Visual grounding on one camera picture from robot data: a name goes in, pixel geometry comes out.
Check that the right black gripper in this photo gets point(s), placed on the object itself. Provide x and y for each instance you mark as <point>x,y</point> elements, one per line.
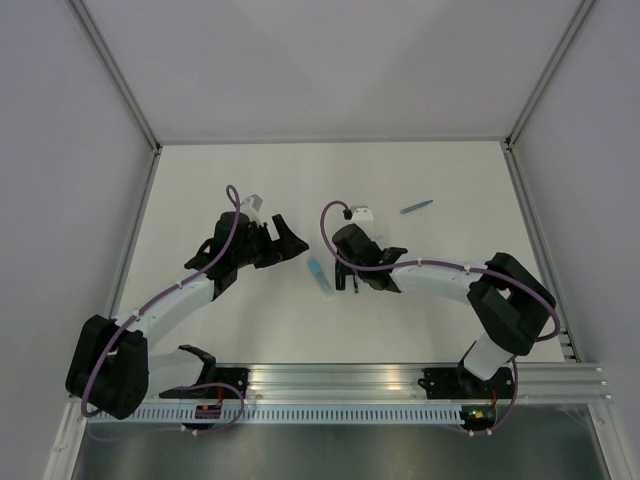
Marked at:
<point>340,266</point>

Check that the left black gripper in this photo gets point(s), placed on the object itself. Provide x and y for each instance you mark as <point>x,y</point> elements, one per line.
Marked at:
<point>287,247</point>

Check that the blue marker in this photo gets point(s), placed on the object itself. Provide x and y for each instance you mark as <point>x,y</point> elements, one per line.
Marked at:
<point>324,284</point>

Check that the slim blue pen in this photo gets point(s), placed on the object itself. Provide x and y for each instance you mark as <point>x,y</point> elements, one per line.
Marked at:
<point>414,207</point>

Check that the blue marker cap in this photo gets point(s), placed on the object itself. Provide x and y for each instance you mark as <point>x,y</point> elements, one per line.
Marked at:
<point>314,266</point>

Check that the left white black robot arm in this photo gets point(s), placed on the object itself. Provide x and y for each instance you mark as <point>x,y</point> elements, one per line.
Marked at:
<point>112,367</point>

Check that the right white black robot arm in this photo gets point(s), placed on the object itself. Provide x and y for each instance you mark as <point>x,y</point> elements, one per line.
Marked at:
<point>514,309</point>

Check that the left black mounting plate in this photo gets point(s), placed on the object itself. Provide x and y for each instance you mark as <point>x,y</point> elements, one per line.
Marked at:
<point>236,377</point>

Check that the black mounting plate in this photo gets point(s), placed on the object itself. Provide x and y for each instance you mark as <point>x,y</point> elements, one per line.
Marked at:
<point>456,383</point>
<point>236,377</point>

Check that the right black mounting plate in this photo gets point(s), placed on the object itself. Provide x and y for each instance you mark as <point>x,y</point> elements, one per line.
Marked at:
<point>456,383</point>

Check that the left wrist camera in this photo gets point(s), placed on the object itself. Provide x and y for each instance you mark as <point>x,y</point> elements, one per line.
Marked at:
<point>251,206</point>

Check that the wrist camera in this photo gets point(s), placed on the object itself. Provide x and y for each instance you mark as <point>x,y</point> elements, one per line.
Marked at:
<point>251,206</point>
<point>358,214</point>

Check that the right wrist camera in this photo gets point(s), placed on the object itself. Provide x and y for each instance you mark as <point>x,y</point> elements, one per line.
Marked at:
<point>358,214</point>

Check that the white slotted cable duct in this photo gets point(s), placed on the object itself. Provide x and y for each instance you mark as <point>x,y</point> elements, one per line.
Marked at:
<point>298,414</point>

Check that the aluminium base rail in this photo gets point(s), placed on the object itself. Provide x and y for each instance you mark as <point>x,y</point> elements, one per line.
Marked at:
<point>399,383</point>

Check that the left aluminium frame post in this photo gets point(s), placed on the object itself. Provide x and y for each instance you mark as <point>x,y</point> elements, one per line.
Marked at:
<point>102,50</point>

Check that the aluminium frame post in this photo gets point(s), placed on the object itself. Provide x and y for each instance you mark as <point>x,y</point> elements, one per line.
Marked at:
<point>102,50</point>
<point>571,32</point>

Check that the right aluminium frame post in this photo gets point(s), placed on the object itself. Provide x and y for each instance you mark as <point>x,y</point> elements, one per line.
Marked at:
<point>571,32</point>

